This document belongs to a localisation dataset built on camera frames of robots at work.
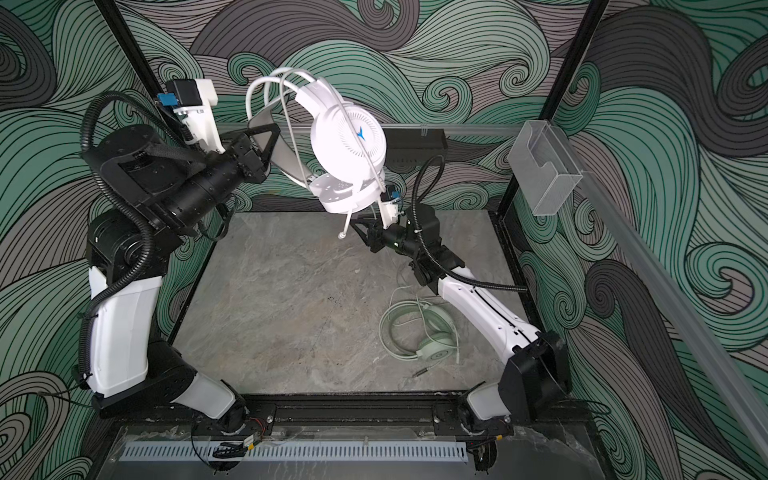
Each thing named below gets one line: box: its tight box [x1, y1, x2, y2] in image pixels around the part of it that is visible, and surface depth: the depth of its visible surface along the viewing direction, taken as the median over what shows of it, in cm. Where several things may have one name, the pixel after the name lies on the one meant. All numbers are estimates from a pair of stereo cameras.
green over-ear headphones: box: [416, 305, 457, 363], surface depth 81 cm
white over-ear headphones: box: [246, 67, 387, 215], surface depth 35 cm
